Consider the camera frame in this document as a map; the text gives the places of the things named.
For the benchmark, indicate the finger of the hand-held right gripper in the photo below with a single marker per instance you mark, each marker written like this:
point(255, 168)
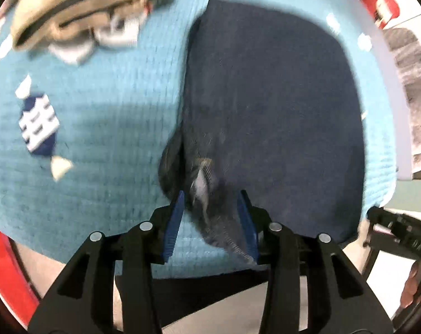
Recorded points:
point(375, 214)
point(369, 259)

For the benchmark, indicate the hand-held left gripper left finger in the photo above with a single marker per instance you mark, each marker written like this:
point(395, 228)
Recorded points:
point(174, 226)

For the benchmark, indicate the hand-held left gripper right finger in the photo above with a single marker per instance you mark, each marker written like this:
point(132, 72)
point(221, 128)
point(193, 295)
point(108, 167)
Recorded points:
point(248, 229)

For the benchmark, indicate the dark denim jacket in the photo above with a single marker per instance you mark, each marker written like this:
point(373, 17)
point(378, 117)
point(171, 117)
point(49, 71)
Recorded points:
point(273, 104)

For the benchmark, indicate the person's right hand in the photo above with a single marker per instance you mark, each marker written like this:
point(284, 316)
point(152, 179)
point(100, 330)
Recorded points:
point(415, 283)

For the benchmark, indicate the dark cloth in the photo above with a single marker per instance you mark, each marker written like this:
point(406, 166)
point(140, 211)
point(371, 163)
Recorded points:
point(203, 295)

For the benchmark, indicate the teal candy print bedspread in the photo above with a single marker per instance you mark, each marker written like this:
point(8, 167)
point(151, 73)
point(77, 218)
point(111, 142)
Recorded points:
point(109, 128)

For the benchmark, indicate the pink bear print cloth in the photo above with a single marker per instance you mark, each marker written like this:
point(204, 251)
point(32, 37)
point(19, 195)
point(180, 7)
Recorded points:
point(412, 87)

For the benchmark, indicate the white bed side rail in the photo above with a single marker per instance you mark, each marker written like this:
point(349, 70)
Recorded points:
point(394, 94)

